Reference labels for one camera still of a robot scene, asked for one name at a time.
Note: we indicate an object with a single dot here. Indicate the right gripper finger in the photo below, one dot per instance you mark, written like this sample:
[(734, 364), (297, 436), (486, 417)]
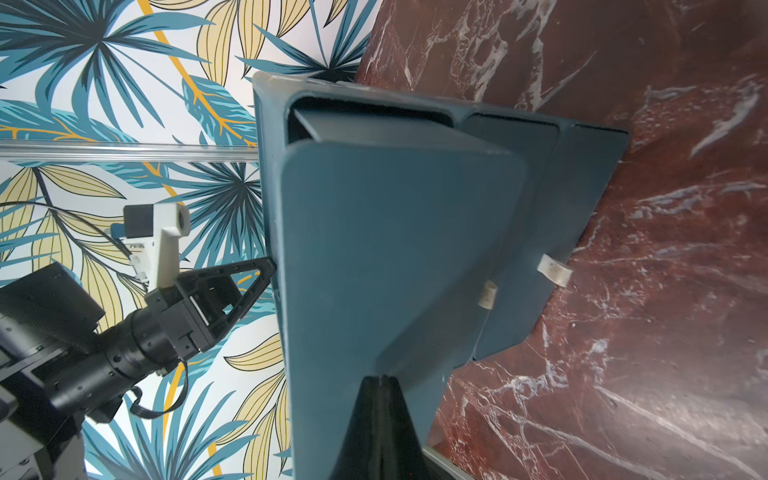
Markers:
[(380, 440)]

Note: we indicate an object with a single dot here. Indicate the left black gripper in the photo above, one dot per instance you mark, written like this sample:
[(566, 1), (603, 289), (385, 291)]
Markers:
[(191, 316)]

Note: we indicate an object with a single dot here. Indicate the teal top drawer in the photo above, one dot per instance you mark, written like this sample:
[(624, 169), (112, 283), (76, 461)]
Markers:
[(389, 230)]

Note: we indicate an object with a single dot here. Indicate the teal drawer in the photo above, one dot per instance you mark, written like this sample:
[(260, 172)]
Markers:
[(578, 172), (516, 291), (389, 230)]

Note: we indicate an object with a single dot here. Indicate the teal drawer cabinet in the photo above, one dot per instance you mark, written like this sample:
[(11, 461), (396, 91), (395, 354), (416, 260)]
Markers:
[(276, 97)]

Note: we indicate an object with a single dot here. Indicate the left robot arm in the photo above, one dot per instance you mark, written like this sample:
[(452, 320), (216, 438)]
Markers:
[(58, 369)]

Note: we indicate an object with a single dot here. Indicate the teal bottom drawer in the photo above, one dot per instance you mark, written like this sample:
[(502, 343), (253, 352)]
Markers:
[(578, 172)]

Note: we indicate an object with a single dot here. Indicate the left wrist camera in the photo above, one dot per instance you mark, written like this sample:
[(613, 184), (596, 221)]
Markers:
[(152, 234)]

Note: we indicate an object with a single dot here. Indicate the left aluminium corner post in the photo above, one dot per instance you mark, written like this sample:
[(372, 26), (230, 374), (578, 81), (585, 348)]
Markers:
[(81, 152)]

